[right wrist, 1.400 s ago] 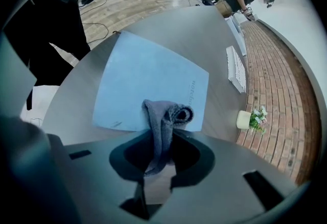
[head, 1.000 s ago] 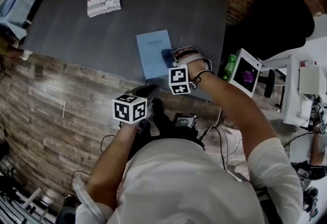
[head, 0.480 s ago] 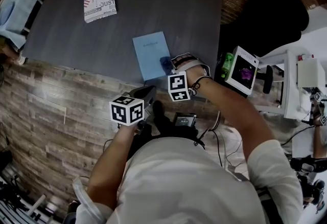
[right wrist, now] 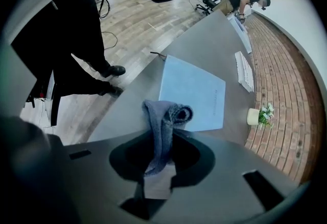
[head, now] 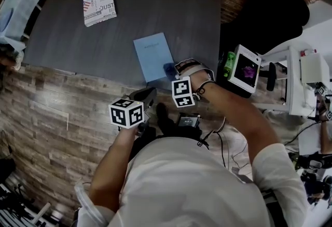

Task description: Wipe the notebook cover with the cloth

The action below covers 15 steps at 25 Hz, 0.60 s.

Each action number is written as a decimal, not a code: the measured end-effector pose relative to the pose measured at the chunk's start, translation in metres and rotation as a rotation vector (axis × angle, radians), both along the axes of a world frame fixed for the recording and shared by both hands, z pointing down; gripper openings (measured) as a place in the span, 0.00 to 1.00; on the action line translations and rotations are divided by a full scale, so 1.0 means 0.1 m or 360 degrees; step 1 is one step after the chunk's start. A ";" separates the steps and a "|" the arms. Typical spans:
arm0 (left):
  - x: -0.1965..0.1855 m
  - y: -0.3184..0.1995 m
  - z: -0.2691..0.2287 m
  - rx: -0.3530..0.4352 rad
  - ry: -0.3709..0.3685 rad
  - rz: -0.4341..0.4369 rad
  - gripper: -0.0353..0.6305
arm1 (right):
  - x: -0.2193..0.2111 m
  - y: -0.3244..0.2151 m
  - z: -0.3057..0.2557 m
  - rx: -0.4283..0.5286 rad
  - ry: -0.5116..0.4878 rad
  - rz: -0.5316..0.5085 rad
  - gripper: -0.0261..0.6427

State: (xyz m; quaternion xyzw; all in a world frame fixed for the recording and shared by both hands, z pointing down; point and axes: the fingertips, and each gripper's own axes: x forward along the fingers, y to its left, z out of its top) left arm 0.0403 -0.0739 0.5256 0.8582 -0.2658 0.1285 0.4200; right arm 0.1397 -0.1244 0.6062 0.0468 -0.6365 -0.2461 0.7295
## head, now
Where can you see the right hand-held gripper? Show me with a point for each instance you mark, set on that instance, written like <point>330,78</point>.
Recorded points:
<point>182,92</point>

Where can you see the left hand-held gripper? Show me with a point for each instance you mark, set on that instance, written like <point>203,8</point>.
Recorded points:
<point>124,114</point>

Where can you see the dark blue cloth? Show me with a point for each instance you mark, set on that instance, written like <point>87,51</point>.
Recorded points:
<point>169,69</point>

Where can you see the light blue notebook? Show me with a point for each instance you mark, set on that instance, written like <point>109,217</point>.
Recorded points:
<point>153,56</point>

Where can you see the person's right forearm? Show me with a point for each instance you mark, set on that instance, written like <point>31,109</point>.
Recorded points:
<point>243,117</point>

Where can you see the person's left forearm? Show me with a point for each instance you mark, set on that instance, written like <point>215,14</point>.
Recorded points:
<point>111,169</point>

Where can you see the person's right hand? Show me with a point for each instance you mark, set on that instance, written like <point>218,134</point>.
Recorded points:
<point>201,78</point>

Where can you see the black wrist band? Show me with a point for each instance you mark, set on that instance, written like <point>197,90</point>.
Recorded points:
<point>202,88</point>

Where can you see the person's black trousers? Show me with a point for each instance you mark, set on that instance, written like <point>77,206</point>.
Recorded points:
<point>166,127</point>

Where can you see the green bottle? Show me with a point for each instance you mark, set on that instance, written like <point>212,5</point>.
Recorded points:
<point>229,64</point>

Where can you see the black waist device with screen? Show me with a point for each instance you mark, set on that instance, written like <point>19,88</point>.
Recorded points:
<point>188,120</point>

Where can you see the dark table with white legs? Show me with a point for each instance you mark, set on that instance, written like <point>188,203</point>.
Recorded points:
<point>90,39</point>

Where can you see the black covered chair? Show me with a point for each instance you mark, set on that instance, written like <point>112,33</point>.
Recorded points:
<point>272,18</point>

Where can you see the person's white shirt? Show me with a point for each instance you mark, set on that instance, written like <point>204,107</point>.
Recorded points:
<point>186,187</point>

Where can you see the white printed book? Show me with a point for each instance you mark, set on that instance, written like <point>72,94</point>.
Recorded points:
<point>99,4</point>

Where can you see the white desk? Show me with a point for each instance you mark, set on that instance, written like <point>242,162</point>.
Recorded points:
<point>295,96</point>

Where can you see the cream box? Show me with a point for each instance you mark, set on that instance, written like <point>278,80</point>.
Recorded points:
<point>313,68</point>

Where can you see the table with light blue cloth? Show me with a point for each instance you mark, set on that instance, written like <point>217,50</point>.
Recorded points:
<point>18,13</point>

